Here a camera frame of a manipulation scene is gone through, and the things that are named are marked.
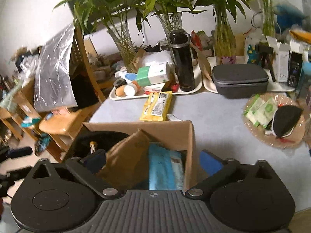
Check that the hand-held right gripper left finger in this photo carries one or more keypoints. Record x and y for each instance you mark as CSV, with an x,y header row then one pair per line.
x,y
93,162

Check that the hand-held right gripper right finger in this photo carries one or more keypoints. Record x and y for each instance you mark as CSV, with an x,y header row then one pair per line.
x,y
211,162

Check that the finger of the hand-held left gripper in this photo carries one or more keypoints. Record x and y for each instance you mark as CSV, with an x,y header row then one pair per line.
x,y
20,152
17,173

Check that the black round pouch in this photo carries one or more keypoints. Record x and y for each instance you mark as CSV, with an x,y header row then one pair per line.
x,y
80,143

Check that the brown paper pouch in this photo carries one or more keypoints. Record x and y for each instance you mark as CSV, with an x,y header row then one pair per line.
x,y
126,160

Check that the blue wipes packet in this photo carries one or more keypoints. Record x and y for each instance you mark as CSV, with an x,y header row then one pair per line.
x,y
165,170

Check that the cardboard box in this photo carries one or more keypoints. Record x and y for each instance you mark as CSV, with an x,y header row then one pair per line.
x,y
167,132

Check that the wooden shelf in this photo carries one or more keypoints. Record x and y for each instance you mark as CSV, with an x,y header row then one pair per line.
x,y
17,111

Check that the wooden chair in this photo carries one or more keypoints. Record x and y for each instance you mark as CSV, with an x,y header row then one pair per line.
x,y
63,123

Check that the white card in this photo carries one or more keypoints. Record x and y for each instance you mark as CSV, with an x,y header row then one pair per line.
x,y
173,118

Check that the woven basket tray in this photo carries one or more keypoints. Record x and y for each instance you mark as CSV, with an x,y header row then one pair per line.
x,y
267,136

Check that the green white wipes packet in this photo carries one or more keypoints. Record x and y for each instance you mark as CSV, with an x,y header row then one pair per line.
x,y
254,109
266,112

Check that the brown egg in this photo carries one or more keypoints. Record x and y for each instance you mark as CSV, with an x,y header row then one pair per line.
x,y
119,91

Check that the white tray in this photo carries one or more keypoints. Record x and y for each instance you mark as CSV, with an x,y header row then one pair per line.
x,y
196,87
207,85

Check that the yellow packet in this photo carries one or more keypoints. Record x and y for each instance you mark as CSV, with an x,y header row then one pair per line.
x,y
156,106

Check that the white orange jar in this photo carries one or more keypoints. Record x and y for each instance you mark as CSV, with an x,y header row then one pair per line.
x,y
130,90

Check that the silver plastic bag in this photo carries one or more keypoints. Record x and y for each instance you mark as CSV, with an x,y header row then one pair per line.
x,y
53,77

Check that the red packet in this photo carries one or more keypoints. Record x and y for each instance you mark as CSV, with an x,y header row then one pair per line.
x,y
175,87

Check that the black tape roll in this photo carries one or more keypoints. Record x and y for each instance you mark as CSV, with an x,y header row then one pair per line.
x,y
119,82

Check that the grey zip case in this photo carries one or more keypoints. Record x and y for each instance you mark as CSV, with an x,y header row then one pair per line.
x,y
240,80

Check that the blue white packet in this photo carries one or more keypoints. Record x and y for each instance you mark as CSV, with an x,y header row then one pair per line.
x,y
128,76

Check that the white red flat box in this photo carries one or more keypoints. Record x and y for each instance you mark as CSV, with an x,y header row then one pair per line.
x,y
154,87

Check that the smooth brown paper bag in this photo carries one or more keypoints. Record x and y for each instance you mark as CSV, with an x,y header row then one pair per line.
x,y
203,63

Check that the black thermos flask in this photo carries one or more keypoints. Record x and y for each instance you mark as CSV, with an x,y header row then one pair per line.
x,y
183,63

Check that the green white carton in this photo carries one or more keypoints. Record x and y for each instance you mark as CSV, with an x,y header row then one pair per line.
x,y
153,74

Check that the crumpled brown paper bag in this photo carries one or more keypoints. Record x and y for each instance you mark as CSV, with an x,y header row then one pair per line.
x,y
136,60

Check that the white bag blue yellow print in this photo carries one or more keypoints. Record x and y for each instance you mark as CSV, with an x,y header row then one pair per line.
x,y
252,53

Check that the white plastic bag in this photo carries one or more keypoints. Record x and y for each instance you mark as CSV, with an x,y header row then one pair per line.
x,y
158,58

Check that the bamboo in ribbed glass vase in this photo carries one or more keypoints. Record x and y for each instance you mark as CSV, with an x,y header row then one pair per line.
x,y
170,21
124,48

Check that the bamboo in glass bottle vase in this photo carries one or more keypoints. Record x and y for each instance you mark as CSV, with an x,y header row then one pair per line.
x,y
224,41

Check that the white open carton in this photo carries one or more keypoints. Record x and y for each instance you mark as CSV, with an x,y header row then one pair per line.
x,y
283,63

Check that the black mini tripod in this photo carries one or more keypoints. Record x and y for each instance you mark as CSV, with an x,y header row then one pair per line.
x,y
264,51

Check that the black carton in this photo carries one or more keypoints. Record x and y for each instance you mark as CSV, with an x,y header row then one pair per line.
x,y
294,70

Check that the red white package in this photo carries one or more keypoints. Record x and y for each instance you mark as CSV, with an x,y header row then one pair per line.
x,y
200,37

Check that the blue carton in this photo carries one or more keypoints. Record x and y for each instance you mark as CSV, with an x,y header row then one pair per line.
x,y
305,80

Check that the bamboo in slim glass vase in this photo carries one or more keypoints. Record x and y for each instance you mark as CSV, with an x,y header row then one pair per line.
x,y
268,19

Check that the orange cloth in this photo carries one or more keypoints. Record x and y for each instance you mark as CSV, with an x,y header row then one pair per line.
x,y
301,35

